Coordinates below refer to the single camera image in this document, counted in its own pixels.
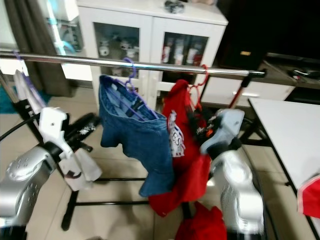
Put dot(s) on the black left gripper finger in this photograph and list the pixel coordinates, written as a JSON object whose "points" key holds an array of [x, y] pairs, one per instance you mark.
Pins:
{"points": [[85, 147], [89, 122]]}

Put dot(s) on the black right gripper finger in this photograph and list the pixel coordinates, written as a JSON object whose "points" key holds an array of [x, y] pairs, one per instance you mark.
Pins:
{"points": [[194, 120]]}

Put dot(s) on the small white garment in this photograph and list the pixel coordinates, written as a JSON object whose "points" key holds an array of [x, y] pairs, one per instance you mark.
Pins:
{"points": [[27, 95]]}

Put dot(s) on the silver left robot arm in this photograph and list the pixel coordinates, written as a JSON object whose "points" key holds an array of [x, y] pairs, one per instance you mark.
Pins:
{"points": [[25, 185]]}

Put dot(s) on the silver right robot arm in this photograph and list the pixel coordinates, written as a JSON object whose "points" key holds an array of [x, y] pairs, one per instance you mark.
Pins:
{"points": [[237, 190]]}

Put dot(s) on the red plastic hanger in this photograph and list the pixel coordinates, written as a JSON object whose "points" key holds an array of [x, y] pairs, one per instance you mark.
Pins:
{"points": [[205, 75]]}

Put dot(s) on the red printed shirt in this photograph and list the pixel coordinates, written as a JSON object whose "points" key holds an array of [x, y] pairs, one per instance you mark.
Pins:
{"points": [[190, 175]]}

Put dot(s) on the blue denim shorts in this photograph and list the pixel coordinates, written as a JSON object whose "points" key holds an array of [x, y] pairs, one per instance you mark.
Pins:
{"points": [[140, 145]]}

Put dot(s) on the teal floor mat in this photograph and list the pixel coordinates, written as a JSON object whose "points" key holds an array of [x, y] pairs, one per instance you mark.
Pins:
{"points": [[7, 102]]}

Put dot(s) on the white table black legs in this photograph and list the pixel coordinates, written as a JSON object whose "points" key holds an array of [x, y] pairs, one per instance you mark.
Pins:
{"points": [[285, 135]]}

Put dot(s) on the crumpled red cloth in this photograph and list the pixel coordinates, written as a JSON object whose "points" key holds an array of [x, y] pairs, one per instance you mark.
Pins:
{"points": [[200, 227]]}

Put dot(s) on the grey curtain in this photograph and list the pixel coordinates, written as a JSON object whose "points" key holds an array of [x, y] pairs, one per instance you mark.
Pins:
{"points": [[37, 35]]}

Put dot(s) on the white glass-door cabinet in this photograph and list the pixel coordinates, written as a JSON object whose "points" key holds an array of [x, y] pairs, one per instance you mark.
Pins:
{"points": [[150, 25]]}

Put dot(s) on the small black object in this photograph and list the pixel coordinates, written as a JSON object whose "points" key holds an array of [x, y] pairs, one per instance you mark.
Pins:
{"points": [[174, 6]]}

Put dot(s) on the black television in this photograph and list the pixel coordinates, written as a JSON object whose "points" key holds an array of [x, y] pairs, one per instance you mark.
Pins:
{"points": [[270, 30]]}

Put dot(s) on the red cloth white trim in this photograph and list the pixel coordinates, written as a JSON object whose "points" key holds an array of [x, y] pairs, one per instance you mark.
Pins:
{"points": [[311, 197]]}

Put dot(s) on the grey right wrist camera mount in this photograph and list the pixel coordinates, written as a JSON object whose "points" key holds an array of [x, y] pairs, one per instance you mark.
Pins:
{"points": [[225, 127]]}

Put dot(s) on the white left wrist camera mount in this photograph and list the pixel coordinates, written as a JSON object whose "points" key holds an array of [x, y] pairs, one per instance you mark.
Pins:
{"points": [[52, 125]]}

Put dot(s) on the chrome clothes rack rail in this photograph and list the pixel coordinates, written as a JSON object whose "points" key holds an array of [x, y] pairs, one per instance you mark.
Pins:
{"points": [[80, 59]]}

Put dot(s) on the black clothes rack frame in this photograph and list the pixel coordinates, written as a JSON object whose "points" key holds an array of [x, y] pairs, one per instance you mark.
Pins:
{"points": [[69, 215]]}

